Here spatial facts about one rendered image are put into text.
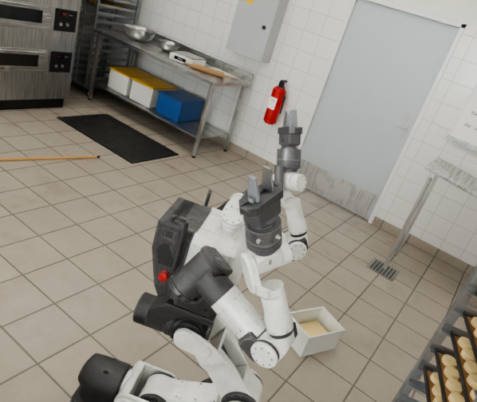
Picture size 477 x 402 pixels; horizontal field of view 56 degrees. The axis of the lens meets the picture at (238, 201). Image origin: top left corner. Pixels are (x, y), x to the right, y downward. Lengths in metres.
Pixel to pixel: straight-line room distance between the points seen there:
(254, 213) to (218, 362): 0.80
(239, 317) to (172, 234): 0.35
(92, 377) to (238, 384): 0.58
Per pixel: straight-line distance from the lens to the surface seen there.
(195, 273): 1.24
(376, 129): 4.87
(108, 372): 1.94
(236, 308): 1.24
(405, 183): 4.83
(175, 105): 5.30
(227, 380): 1.74
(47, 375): 2.38
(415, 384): 1.95
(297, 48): 5.16
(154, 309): 1.62
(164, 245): 1.43
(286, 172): 1.63
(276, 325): 1.19
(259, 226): 1.01
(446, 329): 1.80
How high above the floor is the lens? 1.79
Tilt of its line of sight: 24 degrees down
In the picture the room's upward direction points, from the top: 18 degrees clockwise
